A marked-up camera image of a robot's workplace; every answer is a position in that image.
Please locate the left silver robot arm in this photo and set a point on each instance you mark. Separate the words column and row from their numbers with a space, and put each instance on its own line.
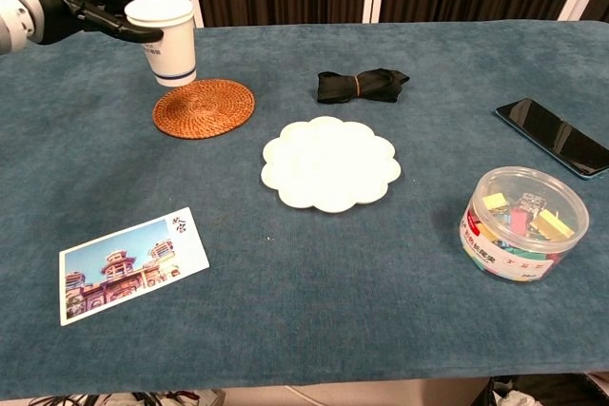
column 12, row 23

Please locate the black smartphone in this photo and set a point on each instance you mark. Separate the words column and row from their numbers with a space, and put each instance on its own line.
column 554, row 136

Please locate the clear tub of binder clips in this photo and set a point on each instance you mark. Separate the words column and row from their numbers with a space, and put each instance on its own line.
column 521, row 227

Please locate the white flower-shaped paint palette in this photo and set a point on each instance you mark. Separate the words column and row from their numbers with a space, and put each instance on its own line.
column 330, row 166

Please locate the black folded cloth bundle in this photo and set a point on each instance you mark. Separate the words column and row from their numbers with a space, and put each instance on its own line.
column 361, row 86

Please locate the postcard with palace picture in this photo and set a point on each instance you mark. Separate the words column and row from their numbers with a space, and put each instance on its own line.
column 128, row 268

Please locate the white paper cup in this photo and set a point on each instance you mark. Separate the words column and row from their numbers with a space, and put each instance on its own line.
column 172, row 49

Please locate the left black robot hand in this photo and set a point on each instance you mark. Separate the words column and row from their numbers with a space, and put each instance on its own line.
column 71, row 2

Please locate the blue velvet tablecloth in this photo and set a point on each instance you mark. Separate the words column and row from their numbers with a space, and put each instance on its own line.
column 304, row 258

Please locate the round woven rattan coaster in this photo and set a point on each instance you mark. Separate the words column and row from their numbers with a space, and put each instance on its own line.
column 203, row 111

